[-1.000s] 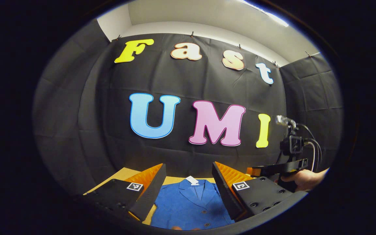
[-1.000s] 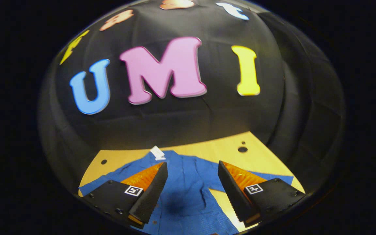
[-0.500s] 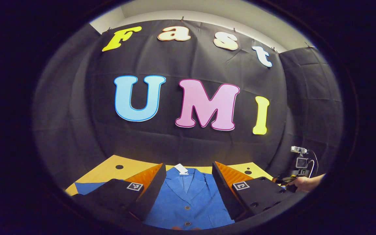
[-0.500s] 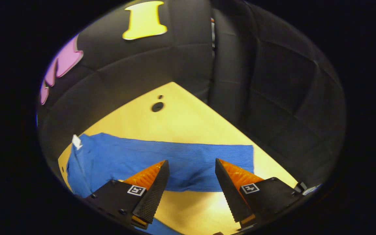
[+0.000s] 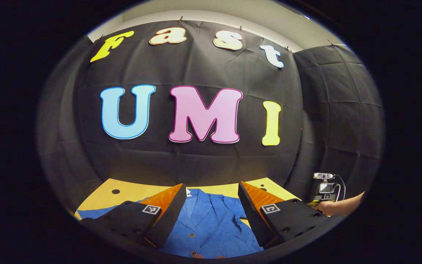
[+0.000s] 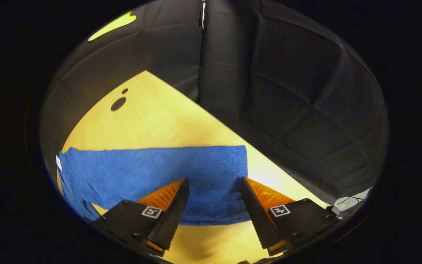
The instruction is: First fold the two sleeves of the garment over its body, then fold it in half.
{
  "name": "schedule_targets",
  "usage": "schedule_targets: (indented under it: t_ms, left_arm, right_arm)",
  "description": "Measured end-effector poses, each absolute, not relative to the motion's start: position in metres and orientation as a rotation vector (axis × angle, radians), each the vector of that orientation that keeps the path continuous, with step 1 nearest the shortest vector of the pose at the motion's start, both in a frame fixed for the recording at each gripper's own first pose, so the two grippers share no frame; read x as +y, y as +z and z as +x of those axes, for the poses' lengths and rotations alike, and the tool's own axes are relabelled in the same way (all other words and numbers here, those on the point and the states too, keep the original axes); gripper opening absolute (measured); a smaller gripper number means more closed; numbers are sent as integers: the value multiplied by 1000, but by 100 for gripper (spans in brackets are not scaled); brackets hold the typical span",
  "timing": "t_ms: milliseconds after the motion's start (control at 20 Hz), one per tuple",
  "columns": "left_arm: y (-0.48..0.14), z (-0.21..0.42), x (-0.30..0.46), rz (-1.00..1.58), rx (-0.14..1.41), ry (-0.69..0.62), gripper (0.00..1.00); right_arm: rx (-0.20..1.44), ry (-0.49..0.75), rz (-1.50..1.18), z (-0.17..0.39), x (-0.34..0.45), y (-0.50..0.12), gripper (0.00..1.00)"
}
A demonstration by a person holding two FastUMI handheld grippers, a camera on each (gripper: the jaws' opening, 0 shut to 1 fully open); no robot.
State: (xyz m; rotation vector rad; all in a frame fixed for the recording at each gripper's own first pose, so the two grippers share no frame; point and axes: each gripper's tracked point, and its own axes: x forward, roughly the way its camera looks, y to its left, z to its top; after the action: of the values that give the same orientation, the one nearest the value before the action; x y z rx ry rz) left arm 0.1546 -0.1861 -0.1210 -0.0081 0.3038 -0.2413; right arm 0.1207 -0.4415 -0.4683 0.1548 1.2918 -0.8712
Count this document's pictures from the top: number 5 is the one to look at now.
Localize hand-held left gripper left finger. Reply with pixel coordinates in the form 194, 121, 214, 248
81, 183, 187, 248

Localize blue corduroy shirt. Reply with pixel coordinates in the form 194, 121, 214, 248
76, 188, 264, 259

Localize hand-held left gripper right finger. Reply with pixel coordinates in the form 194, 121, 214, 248
238, 181, 330, 249

